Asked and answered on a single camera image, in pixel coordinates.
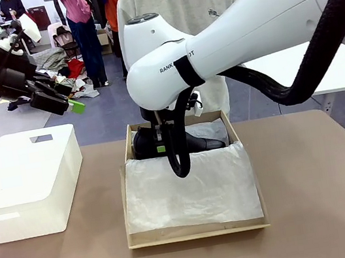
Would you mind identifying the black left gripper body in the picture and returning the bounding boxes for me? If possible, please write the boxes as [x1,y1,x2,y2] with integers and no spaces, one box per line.
[0,52,42,102]

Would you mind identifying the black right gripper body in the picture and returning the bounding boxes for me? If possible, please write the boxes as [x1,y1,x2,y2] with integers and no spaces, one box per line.
[139,102,178,130]

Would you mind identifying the black leather ankle shoe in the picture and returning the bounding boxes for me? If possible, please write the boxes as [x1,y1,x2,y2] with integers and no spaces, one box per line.
[129,112,227,163]

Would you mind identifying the white tissue paper sheet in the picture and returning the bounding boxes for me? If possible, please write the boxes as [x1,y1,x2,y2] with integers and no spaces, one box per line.
[112,115,265,241]

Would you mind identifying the brown cardboard shoe box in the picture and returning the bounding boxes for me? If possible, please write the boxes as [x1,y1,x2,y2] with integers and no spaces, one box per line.
[108,104,272,251]

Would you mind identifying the small brown cardboard box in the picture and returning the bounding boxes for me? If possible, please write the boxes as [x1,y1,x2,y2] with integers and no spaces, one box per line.
[96,28,115,56]

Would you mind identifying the pile of clothes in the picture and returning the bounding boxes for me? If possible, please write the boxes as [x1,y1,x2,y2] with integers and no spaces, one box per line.
[32,41,101,107]

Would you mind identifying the chair with clothes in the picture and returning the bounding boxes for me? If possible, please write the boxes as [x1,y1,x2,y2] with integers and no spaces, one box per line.
[47,19,82,63]

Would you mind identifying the person in pink top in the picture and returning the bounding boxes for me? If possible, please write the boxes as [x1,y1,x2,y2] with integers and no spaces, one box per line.
[58,0,110,92]

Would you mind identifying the dark red panel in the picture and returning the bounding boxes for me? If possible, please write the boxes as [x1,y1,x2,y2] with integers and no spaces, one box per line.
[26,4,53,33]

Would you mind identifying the person in black jacket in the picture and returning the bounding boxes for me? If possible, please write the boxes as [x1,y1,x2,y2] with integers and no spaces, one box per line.
[0,0,29,22]

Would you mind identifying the white plastic storage bin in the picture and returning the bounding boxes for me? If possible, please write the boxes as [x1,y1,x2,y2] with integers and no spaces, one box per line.
[0,122,95,244]

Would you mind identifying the person in orange top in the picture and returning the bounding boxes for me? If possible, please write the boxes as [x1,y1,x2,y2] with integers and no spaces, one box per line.
[103,0,138,81]

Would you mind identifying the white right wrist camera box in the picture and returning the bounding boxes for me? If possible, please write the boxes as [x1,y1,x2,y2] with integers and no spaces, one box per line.
[189,89,206,119]

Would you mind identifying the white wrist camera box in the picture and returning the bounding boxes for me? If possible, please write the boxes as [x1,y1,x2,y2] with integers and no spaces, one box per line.
[189,89,206,119]
[18,10,43,45]

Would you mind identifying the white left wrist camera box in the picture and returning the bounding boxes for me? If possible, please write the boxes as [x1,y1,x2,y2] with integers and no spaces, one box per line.
[18,10,43,45]

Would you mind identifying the black sleeved right arm cable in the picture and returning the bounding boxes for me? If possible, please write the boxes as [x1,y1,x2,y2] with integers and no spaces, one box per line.
[140,0,345,180]

